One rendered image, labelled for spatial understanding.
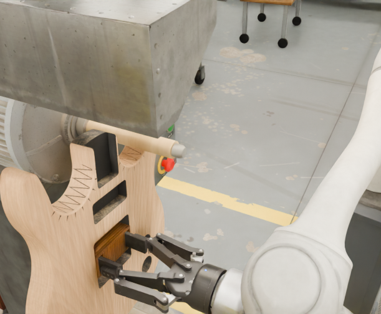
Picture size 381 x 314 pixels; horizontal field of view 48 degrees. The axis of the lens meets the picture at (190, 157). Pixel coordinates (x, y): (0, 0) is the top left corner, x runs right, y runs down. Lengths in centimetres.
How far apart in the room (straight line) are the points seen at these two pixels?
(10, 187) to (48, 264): 14
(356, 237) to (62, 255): 112
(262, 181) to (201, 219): 50
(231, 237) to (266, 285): 185
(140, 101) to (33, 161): 34
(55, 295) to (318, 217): 40
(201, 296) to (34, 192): 29
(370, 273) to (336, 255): 115
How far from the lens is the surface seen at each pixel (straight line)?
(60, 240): 66
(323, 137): 315
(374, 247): 159
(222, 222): 239
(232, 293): 67
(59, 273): 69
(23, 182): 58
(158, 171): 116
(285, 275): 46
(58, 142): 83
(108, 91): 54
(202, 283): 69
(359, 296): 178
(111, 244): 78
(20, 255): 114
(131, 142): 77
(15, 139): 79
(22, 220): 61
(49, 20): 56
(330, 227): 55
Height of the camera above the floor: 168
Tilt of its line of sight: 36 degrees down
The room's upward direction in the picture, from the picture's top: 2 degrees counter-clockwise
